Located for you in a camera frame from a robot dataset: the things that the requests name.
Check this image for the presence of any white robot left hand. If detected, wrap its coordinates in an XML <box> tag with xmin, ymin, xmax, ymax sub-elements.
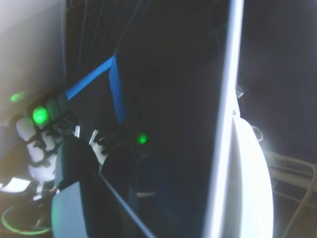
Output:
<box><xmin>51</xmin><ymin>109</ymin><xmax>274</xmax><ymax>238</ymax></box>

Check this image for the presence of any silver laptop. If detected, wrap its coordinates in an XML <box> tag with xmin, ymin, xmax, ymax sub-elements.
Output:
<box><xmin>56</xmin><ymin>0</ymin><xmax>245</xmax><ymax>238</ymax></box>

